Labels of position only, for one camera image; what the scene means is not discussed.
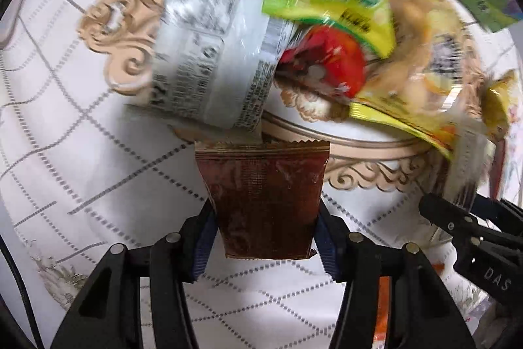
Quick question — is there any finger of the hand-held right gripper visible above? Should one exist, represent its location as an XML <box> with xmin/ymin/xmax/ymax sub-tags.
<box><xmin>474</xmin><ymin>196</ymin><xmax>523</xmax><ymax>239</ymax></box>
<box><xmin>419</xmin><ymin>194</ymin><xmax>523</xmax><ymax>264</ymax></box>

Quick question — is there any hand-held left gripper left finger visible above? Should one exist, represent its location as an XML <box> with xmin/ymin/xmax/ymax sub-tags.
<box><xmin>49</xmin><ymin>202</ymin><xmax>217</xmax><ymax>349</ymax></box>

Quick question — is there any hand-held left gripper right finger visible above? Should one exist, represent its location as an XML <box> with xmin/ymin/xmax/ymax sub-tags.
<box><xmin>312</xmin><ymin>202</ymin><xmax>477</xmax><ymax>349</ymax></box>

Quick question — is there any brown snack packet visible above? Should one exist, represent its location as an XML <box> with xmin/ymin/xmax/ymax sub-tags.
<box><xmin>195</xmin><ymin>140</ymin><xmax>331</xmax><ymax>260</ymax></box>

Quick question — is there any yellow packet of round crackers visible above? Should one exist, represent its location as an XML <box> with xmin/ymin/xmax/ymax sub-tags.
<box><xmin>349</xmin><ymin>0</ymin><xmax>497</xmax><ymax>206</ymax></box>

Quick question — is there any small yellow snack packet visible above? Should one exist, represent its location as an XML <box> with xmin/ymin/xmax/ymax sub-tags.
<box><xmin>482</xmin><ymin>70</ymin><xmax>519</xmax><ymax>145</ymax></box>

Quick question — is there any white printed tablecloth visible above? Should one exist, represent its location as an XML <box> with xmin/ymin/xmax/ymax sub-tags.
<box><xmin>0</xmin><ymin>0</ymin><xmax>523</xmax><ymax>349</ymax></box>

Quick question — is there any white snack packet black print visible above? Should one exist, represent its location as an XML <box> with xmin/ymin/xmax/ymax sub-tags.
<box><xmin>125</xmin><ymin>0</ymin><xmax>301</xmax><ymax>141</ymax></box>

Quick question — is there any red snack packet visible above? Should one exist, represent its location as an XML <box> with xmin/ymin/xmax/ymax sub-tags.
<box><xmin>276</xmin><ymin>25</ymin><xmax>366</xmax><ymax>104</ymax></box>

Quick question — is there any black cable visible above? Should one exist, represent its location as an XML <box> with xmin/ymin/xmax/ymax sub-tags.
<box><xmin>0</xmin><ymin>238</ymin><xmax>45</xmax><ymax>349</ymax></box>

